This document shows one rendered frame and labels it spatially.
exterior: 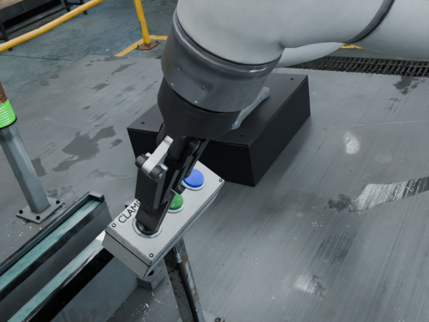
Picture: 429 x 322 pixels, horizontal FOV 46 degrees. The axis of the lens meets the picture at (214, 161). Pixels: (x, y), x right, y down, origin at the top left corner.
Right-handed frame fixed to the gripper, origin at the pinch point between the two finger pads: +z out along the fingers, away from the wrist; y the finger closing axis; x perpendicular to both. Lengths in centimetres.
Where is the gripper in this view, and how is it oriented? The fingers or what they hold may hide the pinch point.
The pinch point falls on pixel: (154, 206)
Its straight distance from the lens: 58.6
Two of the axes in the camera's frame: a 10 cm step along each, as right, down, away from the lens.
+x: 7.9, 5.9, -1.4
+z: -3.2, 6.0, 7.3
